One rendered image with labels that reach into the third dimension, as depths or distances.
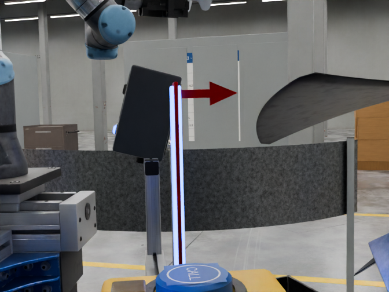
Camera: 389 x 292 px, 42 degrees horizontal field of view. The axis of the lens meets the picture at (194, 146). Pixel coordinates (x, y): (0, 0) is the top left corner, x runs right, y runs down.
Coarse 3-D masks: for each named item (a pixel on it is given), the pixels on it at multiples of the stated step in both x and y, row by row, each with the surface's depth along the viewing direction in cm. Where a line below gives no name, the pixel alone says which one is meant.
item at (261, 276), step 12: (144, 276) 29; (156, 276) 29; (240, 276) 29; (252, 276) 28; (264, 276) 28; (108, 288) 27; (240, 288) 26; (252, 288) 27; (264, 288) 27; (276, 288) 27
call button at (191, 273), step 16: (160, 272) 27; (176, 272) 26; (192, 272) 26; (208, 272) 26; (224, 272) 26; (160, 288) 25; (176, 288) 25; (192, 288) 24; (208, 288) 24; (224, 288) 25
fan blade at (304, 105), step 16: (304, 80) 43; (320, 80) 43; (336, 80) 43; (352, 80) 43; (368, 80) 44; (384, 80) 44; (272, 96) 48; (288, 96) 47; (304, 96) 48; (320, 96) 48; (336, 96) 49; (352, 96) 50; (368, 96) 51; (384, 96) 53; (272, 112) 53; (288, 112) 54; (304, 112) 55; (320, 112) 57; (336, 112) 59; (256, 128) 58; (272, 128) 59; (288, 128) 60; (304, 128) 63
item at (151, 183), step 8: (152, 160) 102; (152, 176) 103; (152, 184) 103; (152, 192) 104; (152, 200) 104; (152, 208) 104; (152, 216) 104; (160, 216) 103; (152, 224) 104; (160, 224) 104; (152, 232) 104; (160, 232) 104; (152, 240) 104; (160, 240) 104; (152, 248) 104; (160, 248) 104
